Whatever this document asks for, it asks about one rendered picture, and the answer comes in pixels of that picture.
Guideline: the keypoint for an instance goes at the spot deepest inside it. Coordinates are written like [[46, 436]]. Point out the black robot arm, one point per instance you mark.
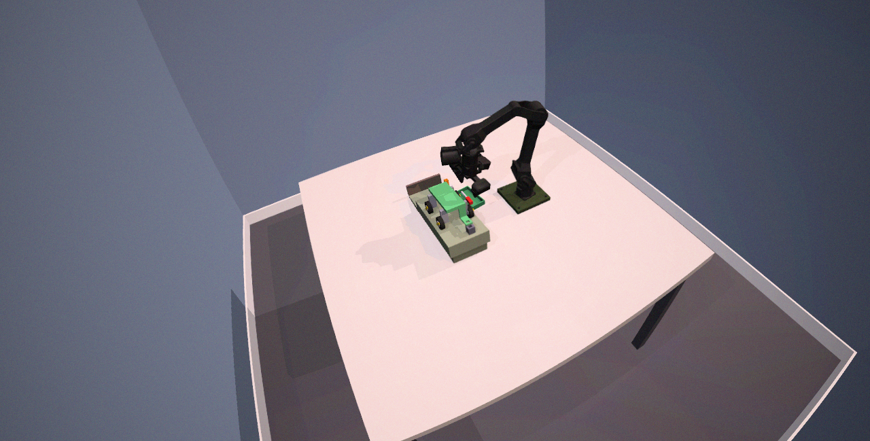
[[473, 135]]

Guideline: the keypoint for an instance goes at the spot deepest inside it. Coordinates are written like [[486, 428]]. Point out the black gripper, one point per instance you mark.
[[462, 170]]

